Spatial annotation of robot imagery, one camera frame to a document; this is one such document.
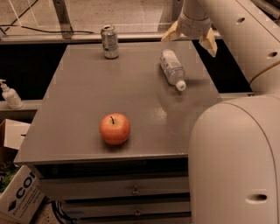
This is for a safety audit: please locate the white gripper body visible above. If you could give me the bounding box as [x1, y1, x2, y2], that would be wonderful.
[178, 12, 212, 39]

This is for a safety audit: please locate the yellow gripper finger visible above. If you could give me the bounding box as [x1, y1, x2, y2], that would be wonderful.
[199, 28, 218, 57]
[161, 22, 181, 42]

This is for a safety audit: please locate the clear plastic water bottle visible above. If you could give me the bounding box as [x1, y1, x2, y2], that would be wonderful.
[159, 49, 186, 91]

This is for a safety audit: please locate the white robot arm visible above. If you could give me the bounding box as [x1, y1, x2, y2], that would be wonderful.
[164, 0, 280, 224]

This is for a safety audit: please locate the white pump dispenser bottle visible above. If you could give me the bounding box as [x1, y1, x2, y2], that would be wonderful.
[0, 80, 24, 109]

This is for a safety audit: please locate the silver green soda can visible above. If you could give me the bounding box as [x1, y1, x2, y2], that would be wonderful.
[101, 24, 119, 59]

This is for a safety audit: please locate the red apple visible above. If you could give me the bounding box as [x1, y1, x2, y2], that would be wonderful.
[99, 113, 130, 145]

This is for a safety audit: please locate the grey drawer cabinet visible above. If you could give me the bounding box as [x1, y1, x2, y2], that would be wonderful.
[15, 41, 219, 224]

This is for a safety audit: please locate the open brown cardboard box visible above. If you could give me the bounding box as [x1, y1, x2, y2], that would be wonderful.
[0, 119, 30, 163]

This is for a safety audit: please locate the white printed cardboard box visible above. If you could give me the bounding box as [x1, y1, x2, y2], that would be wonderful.
[0, 166, 45, 224]

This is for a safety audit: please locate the metal frame rail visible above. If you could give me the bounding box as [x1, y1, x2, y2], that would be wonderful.
[0, 0, 222, 46]

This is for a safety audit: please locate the black cable on floor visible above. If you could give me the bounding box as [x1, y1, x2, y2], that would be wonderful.
[0, 0, 95, 35]

